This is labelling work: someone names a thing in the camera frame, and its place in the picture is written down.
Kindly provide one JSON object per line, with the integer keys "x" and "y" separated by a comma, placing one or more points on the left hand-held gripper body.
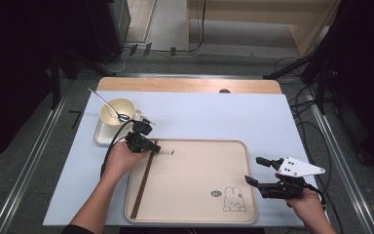
{"x": 138, "y": 139}

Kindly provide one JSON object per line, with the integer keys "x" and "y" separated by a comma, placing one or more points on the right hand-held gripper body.
{"x": 285, "y": 190}

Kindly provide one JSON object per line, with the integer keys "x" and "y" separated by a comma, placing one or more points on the small cream square plate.
{"x": 105, "y": 135}

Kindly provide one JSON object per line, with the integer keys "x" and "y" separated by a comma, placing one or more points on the cream bowl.
{"x": 110, "y": 115}

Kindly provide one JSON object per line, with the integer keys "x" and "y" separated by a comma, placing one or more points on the metal spoon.
{"x": 108, "y": 104}

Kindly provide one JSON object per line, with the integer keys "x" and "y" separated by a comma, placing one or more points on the large beige rabbit print tray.
{"x": 194, "y": 185}

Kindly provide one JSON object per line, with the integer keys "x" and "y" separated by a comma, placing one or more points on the person's right hand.
{"x": 306, "y": 203}

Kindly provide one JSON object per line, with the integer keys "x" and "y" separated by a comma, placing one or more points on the person's left hand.
{"x": 123, "y": 162}

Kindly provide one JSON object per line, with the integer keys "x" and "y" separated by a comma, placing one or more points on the pale blue table mat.
{"x": 207, "y": 117}

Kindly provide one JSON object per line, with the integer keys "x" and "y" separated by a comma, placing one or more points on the black tripod leg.
{"x": 285, "y": 69}

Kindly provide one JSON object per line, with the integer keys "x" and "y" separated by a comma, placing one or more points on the small black plug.
{"x": 173, "y": 51}

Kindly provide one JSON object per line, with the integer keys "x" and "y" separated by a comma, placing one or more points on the black sleeve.
{"x": 78, "y": 230}

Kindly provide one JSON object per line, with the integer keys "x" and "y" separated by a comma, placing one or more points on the dark cabinet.
{"x": 107, "y": 29}

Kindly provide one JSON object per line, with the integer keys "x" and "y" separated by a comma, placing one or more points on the light wooden cabinet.
{"x": 259, "y": 13}

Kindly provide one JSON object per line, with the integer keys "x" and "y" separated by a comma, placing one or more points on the metal floor rail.
{"x": 341, "y": 162}
{"x": 29, "y": 165}

